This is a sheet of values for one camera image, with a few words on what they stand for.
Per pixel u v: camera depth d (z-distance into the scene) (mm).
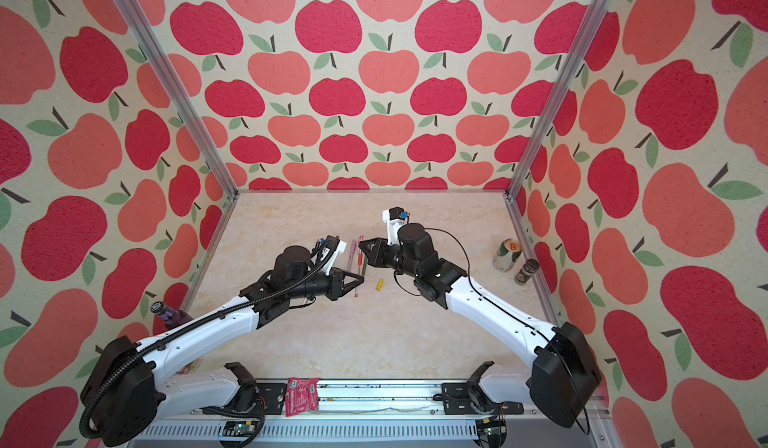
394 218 684
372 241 707
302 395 737
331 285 678
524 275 907
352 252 707
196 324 487
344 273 700
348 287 728
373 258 653
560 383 479
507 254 910
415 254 583
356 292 749
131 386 401
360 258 749
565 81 867
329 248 689
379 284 954
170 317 720
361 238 749
